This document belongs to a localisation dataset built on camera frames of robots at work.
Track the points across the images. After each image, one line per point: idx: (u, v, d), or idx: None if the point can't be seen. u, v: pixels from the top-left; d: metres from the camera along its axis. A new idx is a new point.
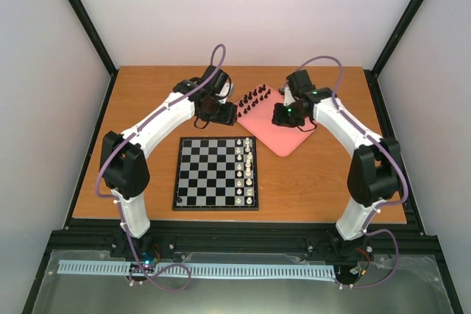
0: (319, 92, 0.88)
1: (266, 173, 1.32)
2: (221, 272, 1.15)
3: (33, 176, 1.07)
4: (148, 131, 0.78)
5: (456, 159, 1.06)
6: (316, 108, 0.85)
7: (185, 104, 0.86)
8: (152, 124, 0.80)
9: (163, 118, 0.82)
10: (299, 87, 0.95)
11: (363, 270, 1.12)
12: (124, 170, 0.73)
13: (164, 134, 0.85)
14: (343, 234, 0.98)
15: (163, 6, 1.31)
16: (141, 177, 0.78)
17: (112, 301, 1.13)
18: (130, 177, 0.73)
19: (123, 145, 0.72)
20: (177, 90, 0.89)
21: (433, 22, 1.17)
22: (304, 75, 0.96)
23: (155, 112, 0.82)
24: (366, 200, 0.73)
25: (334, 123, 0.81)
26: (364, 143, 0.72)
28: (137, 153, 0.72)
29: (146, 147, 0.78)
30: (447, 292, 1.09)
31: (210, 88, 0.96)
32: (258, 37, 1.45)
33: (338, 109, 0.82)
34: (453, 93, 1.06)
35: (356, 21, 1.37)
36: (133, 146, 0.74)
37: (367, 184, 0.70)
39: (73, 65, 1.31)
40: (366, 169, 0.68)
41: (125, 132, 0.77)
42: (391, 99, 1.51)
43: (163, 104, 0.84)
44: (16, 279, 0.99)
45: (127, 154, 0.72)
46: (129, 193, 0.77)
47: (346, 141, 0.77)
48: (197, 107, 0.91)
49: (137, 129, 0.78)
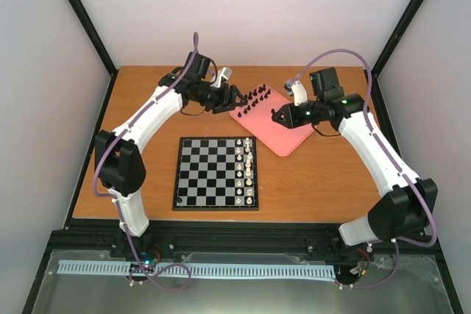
0: (349, 101, 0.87)
1: (266, 173, 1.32)
2: (221, 272, 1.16)
3: (33, 176, 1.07)
4: (139, 126, 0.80)
5: (456, 159, 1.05)
6: (344, 123, 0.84)
7: (171, 95, 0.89)
8: (143, 119, 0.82)
9: (151, 112, 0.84)
10: (325, 90, 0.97)
11: (363, 270, 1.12)
12: (121, 168, 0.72)
13: (155, 128, 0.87)
14: (344, 239, 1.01)
15: (163, 6, 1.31)
16: (137, 173, 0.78)
17: (112, 301, 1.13)
18: (127, 173, 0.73)
19: (116, 143, 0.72)
20: (163, 84, 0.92)
21: (433, 22, 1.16)
22: (332, 75, 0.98)
23: (144, 107, 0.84)
24: (387, 237, 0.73)
25: (363, 145, 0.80)
26: (399, 182, 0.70)
28: (132, 149, 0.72)
29: (140, 141, 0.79)
30: (447, 292, 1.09)
31: (193, 75, 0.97)
32: (258, 37, 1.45)
33: (371, 132, 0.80)
34: (453, 93, 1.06)
35: (356, 20, 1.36)
36: (126, 143, 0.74)
37: (394, 224, 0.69)
39: (73, 65, 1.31)
40: (397, 214, 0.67)
41: (117, 129, 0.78)
42: (391, 99, 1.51)
43: (150, 98, 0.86)
44: (16, 279, 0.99)
45: (122, 151, 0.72)
46: (128, 190, 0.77)
47: (378, 173, 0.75)
48: (184, 98, 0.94)
49: (128, 125, 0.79)
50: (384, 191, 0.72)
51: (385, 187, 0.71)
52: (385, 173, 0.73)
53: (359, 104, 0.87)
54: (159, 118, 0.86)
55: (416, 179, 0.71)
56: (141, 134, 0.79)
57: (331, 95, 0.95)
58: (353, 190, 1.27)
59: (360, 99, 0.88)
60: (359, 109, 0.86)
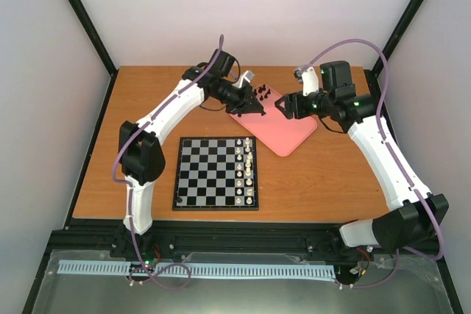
0: (361, 103, 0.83)
1: (266, 173, 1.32)
2: (221, 272, 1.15)
3: (34, 176, 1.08)
4: (161, 120, 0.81)
5: (456, 158, 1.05)
6: (355, 128, 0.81)
7: (193, 90, 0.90)
8: (164, 112, 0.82)
9: (174, 106, 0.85)
10: (337, 86, 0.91)
11: (363, 270, 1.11)
12: (140, 159, 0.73)
13: (177, 120, 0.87)
14: (344, 241, 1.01)
15: (163, 7, 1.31)
16: (159, 164, 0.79)
17: (112, 301, 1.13)
18: (147, 165, 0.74)
19: (138, 134, 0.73)
20: (186, 76, 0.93)
21: (433, 23, 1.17)
22: (344, 69, 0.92)
23: (166, 101, 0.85)
24: (391, 248, 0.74)
25: (376, 154, 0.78)
26: (410, 198, 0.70)
28: (153, 141, 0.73)
29: (161, 134, 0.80)
30: (446, 292, 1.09)
31: (217, 71, 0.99)
32: (258, 37, 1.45)
33: (384, 141, 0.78)
34: (454, 93, 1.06)
35: (355, 21, 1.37)
36: (148, 134, 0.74)
37: (399, 238, 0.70)
39: (73, 65, 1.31)
40: (405, 229, 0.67)
41: (140, 121, 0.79)
42: (391, 99, 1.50)
43: (174, 92, 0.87)
44: (16, 279, 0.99)
45: (143, 143, 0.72)
46: (146, 179, 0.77)
47: (388, 186, 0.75)
48: (206, 93, 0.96)
49: (151, 118, 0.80)
50: (394, 206, 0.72)
51: (396, 202, 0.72)
52: (396, 187, 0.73)
53: (371, 106, 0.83)
54: (180, 111, 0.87)
55: (428, 193, 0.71)
56: (163, 126, 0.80)
57: (341, 94, 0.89)
58: (353, 190, 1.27)
59: (372, 102, 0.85)
60: (371, 113, 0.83)
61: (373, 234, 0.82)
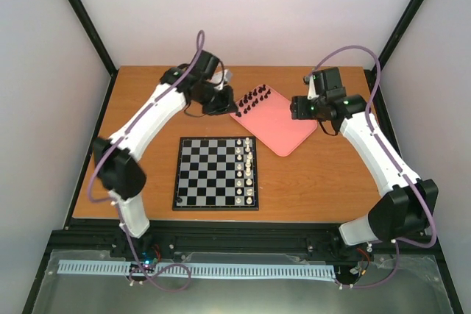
0: (350, 102, 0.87)
1: (266, 173, 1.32)
2: (221, 272, 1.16)
3: (34, 177, 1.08)
4: (136, 133, 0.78)
5: (457, 159, 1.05)
6: (345, 123, 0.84)
7: (171, 96, 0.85)
8: (139, 124, 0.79)
9: (151, 117, 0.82)
10: (328, 90, 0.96)
11: (363, 270, 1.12)
12: (117, 174, 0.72)
13: (157, 131, 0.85)
14: (345, 240, 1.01)
15: (163, 7, 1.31)
16: (137, 177, 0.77)
17: (112, 301, 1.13)
18: (124, 180, 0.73)
19: (112, 150, 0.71)
20: (164, 80, 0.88)
21: (433, 22, 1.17)
22: (334, 73, 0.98)
23: (143, 111, 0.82)
24: (386, 237, 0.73)
25: (365, 145, 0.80)
26: (399, 182, 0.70)
28: (128, 158, 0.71)
29: (136, 149, 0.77)
30: (446, 291, 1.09)
31: (199, 73, 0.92)
32: (258, 37, 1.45)
33: (373, 132, 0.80)
34: (454, 93, 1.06)
35: (355, 21, 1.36)
36: (122, 151, 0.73)
37: (393, 225, 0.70)
39: (73, 65, 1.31)
40: (396, 215, 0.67)
41: (113, 137, 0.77)
42: (391, 100, 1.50)
43: (149, 100, 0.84)
44: (16, 279, 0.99)
45: (117, 159, 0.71)
46: (127, 192, 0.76)
47: (379, 174, 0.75)
48: (188, 95, 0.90)
49: (124, 131, 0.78)
50: (384, 191, 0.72)
51: (386, 187, 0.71)
52: (385, 174, 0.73)
53: (360, 104, 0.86)
54: (158, 122, 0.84)
55: (418, 180, 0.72)
56: (137, 141, 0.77)
57: (333, 96, 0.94)
58: (353, 190, 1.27)
59: (362, 101, 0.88)
60: (361, 111, 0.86)
61: (369, 227, 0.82)
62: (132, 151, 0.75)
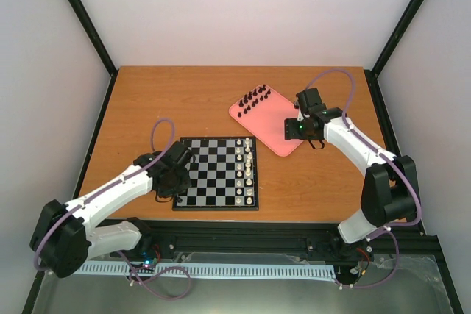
0: (329, 112, 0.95)
1: (266, 173, 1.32)
2: (221, 272, 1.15)
3: (34, 177, 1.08)
4: (96, 205, 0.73)
5: (456, 158, 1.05)
6: (326, 126, 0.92)
7: (141, 178, 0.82)
8: (102, 196, 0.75)
9: (115, 193, 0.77)
10: (310, 105, 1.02)
11: (363, 270, 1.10)
12: (57, 248, 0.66)
13: (115, 207, 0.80)
14: (345, 239, 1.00)
15: (163, 6, 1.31)
16: (78, 254, 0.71)
17: (112, 301, 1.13)
18: (64, 256, 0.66)
19: (61, 221, 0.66)
20: (137, 162, 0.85)
21: (433, 22, 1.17)
22: (313, 91, 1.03)
23: (107, 184, 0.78)
24: (380, 220, 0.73)
25: (345, 140, 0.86)
26: (377, 161, 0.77)
28: (77, 229, 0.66)
29: (90, 220, 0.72)
30: (446, 292, 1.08)
31: (171, 162, 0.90)
32: (258, 37, 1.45)
33: (349, 128, 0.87)
34: (454, 93, 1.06)
35: (355, 21, 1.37)
36: (74, 220, 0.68)
37: (383, 204, 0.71)
39: (73, 65, 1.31)
40: (381, 189, 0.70)
41: (71, 203, 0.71)
42: (391, 100, 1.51)
43: (118, 176, 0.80)
44: (16, 279, 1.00)
45: (65, 230, 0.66)
46: (62, 269, 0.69)
47: (360, 159, 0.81)
48: (155, 182, 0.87)
49: (84, 201, 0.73)
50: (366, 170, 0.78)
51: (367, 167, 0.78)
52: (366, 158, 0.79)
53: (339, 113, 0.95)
54: (121, 198, 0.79)
55: (394, 158, 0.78)
56: (94, 212, 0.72)
57: (314, 109, 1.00)
58: (353, 190, 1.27)
59: (339, 111, 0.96)
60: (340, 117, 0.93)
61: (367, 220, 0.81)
62: (85, 223, 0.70)
